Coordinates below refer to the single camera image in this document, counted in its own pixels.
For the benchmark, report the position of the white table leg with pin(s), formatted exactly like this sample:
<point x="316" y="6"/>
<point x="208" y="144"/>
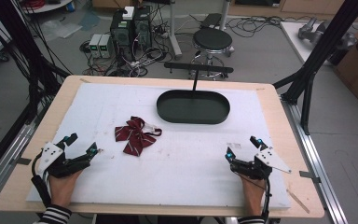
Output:
<point x="174" y="31"/>

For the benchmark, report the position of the black tape piece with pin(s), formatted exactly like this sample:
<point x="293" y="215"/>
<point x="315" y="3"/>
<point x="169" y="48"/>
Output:
<point x="23" y="161"/>
<point x="309" y="175"/>

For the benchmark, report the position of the black oval tray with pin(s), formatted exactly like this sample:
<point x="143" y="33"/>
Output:
<point x="193" y="107"/>

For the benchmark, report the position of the aluminium rail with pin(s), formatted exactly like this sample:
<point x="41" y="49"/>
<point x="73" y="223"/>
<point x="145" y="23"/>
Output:
<point x="320" y="174"/>
<point x="6" y="161"/>

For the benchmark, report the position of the black metal frame stand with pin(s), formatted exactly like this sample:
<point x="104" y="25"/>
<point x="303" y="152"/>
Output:
<point x="320" y="59"/>
<point x="21" y="56"/>

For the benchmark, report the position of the thin wooden stick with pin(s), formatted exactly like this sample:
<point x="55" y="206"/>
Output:
<point x="298" y="201"/>

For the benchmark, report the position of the black T-shaped stand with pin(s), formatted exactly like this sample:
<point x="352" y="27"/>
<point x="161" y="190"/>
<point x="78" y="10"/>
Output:
<point x="199" y="67"/>

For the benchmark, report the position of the dark red striped bow tie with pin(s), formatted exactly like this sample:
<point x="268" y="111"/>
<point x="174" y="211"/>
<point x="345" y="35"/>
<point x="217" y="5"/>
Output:
<point x="136" y="135"/>

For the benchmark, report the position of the black flat device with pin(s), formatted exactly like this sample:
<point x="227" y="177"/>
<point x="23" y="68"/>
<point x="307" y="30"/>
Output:
<point x="210" y="20"/>

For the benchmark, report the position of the white box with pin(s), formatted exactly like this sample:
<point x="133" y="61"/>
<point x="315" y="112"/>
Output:
<point x="128" y="13"/>

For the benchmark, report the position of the black round stool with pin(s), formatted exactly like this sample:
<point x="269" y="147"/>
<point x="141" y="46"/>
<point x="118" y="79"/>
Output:
<point x="213" y="40"/>

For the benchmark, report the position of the person's left hand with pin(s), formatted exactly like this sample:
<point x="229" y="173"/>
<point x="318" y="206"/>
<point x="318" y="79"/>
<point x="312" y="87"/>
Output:
<point x="62" y="189"/>

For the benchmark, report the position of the white board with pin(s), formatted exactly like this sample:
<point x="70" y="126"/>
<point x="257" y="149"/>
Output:
<point x="292" y="37"/>

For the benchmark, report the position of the grey power supply box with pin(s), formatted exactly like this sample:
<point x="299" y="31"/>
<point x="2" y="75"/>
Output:
<point x="94" y="45"/>
<point x="106" y="46"/>

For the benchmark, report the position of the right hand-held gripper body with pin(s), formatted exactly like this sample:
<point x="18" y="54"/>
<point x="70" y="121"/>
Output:
<point x="261" y="165"/>

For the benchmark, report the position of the white foam mat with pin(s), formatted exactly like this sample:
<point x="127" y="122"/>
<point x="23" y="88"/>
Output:
<point x="183" y="168"/>

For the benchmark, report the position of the person's right hand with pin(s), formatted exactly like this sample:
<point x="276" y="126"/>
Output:
<point x="253" y="194"/>

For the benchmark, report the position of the black computer tower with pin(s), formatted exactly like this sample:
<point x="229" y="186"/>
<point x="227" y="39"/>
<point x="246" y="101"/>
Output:
<point x="121" y="34"/>
<point x="143" y="28"/>

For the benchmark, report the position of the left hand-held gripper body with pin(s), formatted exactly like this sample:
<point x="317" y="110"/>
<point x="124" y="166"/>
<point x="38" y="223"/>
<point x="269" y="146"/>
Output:
<point x="54" y="163"/>

